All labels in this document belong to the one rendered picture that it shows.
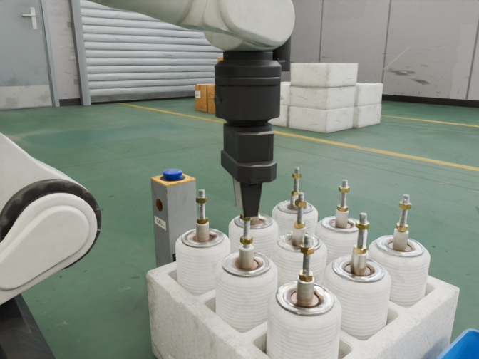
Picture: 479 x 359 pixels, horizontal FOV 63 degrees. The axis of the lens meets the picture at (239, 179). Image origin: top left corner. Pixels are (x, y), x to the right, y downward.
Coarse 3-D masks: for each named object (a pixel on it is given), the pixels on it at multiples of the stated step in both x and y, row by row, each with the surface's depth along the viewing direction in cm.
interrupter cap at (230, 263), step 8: (232, 256) 62; (256, 256) 61; (264, 256) 61; (224, 264) 59; (232, 264) 59; (256, 264) 60; (264, 264) 59; (232, 272) 57; (240, 272) 57; (248, 272) 57; (256, 272) 57; (264, 272) 57
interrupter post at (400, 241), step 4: (396, 232) 64; (400, 232) 64; (404, 232) 64; (396, 236) 64; (400, 236) 64; (404, 236) 64; (396, 240) 64; (400, 240) 64; (404, 240) 64; (396, 244) 64; (400, 244) 64; (404, 244) 64; (396, 248) 65; (400, 248) 64; (404, 248) 64
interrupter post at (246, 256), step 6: (240, 246) 59; (252, 246) 59; (240, 252) 58; (246, 252) 58; (252, 252) 58; (240, 258) 59; (246, 258) 58; (252, 258) 59; (240, 264) 59; (246, 264) 58; (252, 264) 59
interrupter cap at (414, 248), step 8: (376, 240) 67; (384, 240) 67; (392, 240) 67; (408, 240) 67; (384, 248) 64; (392, 248) 65; (408, 248) 65; (416, 248) 64; (400, 256) 62; (408, 256) 62; (416, 256) 62
